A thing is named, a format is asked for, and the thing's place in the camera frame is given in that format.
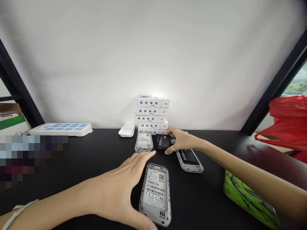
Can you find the person's left hand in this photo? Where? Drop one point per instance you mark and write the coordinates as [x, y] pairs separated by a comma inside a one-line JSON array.
[[112, 189]]

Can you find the person's right hand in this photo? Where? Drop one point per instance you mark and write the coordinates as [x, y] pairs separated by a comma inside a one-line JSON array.
[[181, 141]]

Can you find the white box with striped lid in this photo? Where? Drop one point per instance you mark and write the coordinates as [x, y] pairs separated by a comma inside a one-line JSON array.
[[151, 101]]

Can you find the grey device with fitted battery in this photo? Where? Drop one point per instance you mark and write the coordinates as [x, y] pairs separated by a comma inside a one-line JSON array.
[[190, 160]]

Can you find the black metal frame post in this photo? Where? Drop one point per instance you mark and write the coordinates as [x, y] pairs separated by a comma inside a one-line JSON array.
[[19, 83], [275, 83]]

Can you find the black rectangular battery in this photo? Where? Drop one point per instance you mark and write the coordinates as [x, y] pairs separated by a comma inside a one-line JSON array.
[[163, 142]]

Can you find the white box with blue icons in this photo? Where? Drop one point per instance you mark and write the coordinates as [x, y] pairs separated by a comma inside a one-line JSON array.
[[156, 131], [148, 118], [150, 111], [152, 125]]

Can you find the white and blue power strip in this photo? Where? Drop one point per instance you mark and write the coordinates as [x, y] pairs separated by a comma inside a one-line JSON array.
[[61, 129]]

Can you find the stack of white device covers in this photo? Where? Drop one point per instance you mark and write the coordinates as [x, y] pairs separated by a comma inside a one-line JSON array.
[[126, 130]]

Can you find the window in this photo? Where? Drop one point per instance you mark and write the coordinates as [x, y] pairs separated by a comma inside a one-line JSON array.
[[296, 83]]

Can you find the cardboard box with green print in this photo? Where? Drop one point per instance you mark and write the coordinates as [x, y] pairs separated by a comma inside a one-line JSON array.
[[12, 119]]

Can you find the red plastic bag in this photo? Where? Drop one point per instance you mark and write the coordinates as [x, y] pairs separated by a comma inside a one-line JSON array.
[[287, 124]]

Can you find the large open-backed grey device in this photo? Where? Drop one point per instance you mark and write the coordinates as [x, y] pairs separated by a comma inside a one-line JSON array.
[[156, 191]]

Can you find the small open-backed grey device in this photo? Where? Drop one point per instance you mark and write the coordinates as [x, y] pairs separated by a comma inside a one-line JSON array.
[[144, 141]]

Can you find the green and black box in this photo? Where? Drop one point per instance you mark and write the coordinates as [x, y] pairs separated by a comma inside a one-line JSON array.
[[247, 198]]

